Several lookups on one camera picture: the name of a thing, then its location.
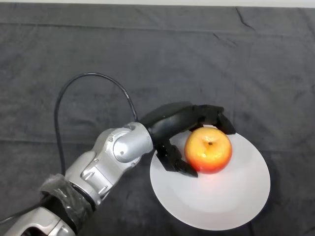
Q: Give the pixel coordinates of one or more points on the white round plate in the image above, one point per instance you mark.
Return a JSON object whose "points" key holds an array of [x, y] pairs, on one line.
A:
{"points": [[211, 196]]}

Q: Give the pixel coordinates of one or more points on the red yellow apple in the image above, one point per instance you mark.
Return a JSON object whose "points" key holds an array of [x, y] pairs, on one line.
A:
{"points": [[209, 152]]}

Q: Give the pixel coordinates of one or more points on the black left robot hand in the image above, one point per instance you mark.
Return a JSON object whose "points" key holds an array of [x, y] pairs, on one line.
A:
{"points": [[172, 123]]}

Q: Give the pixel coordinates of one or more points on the black cloth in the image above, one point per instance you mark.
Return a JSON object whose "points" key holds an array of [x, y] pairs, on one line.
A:
{"points": [[147, 49]]}

